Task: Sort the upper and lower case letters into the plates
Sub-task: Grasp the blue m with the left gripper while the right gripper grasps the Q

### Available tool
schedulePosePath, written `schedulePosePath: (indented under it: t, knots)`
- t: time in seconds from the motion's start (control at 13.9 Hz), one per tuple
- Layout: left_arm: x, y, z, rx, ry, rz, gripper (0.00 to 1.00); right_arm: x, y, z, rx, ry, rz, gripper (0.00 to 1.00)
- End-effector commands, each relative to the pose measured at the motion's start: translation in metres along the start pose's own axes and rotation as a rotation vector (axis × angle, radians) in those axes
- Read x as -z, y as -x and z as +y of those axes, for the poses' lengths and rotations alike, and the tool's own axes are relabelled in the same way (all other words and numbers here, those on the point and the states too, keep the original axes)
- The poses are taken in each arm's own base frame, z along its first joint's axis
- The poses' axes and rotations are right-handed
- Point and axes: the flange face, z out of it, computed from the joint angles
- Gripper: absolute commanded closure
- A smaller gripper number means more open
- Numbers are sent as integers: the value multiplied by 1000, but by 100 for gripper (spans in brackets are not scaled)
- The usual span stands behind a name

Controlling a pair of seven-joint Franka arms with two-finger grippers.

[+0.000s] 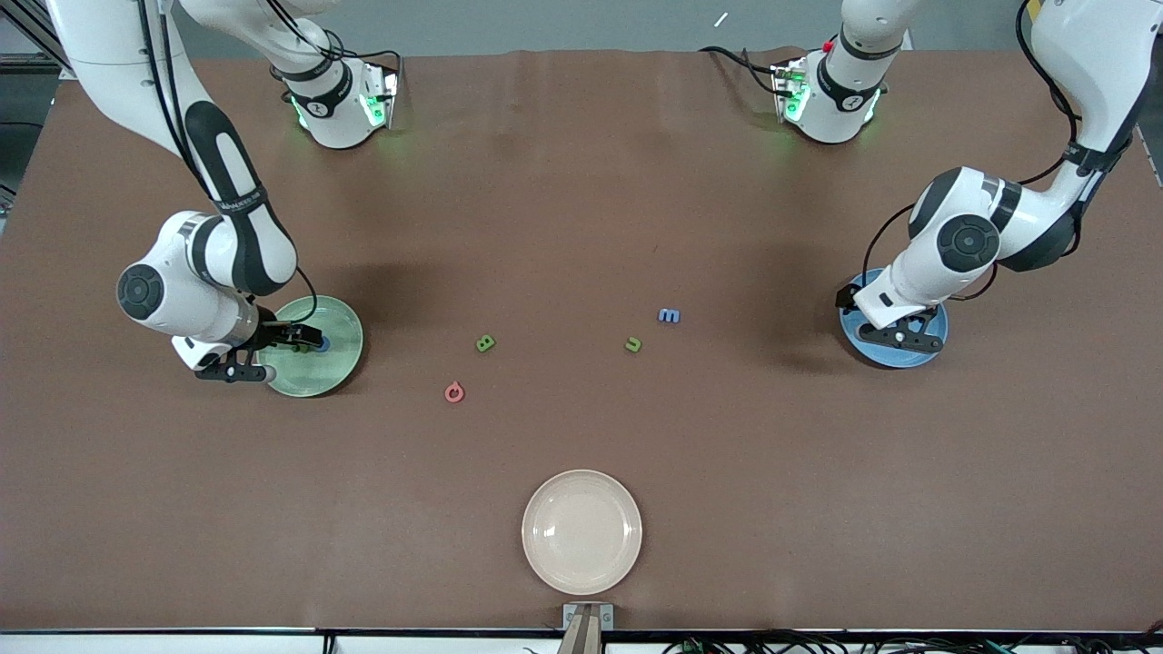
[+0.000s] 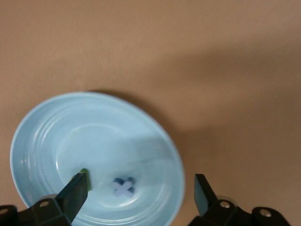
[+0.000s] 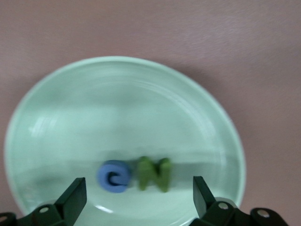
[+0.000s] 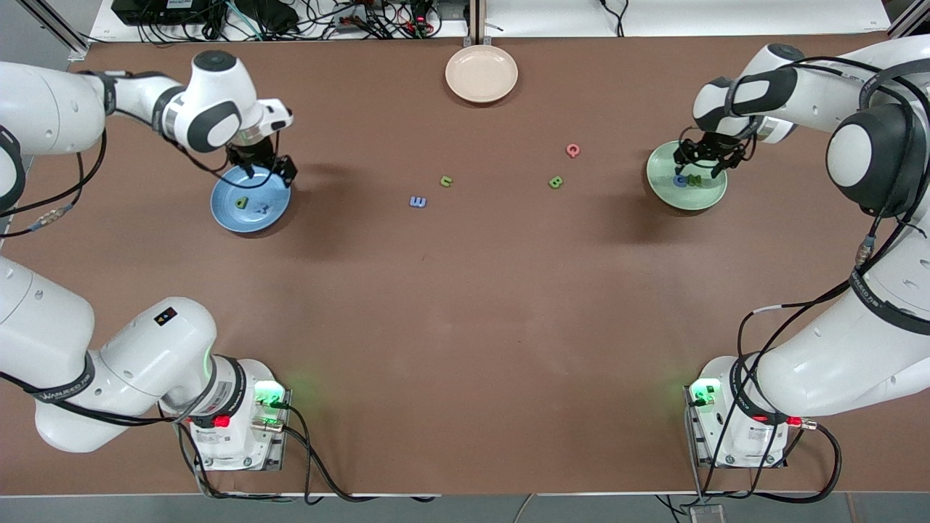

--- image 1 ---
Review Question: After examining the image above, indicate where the white table edge rail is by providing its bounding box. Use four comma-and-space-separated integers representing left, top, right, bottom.
0, 630, 1163, 654

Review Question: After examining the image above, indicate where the beige camera post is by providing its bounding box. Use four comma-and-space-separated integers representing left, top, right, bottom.
556, 607, 608, 654

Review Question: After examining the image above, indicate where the brown table mat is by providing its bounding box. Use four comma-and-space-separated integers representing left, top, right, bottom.
0, 47, 1163, 633

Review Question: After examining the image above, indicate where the light green plate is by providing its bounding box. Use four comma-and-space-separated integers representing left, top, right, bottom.
256, 295, 364, 399

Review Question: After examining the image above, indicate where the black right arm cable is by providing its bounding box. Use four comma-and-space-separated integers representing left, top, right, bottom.
136, 0, 321, 326

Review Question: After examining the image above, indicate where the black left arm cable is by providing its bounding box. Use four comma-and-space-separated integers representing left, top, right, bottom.
859, 0, 1087, 301

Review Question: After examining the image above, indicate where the blue plate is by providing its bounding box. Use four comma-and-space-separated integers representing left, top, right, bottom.
837, 269, 949, 369

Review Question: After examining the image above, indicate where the black base cable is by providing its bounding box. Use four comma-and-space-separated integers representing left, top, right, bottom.
313, 23, 403, 96
698, 44, 784, 97

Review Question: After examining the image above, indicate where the beige plate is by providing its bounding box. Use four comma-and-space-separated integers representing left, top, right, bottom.
522, 469, 643, 597

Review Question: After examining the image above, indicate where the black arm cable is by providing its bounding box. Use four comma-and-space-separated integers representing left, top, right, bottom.
136, 0, 321, 326
859, 0, 1087, 301

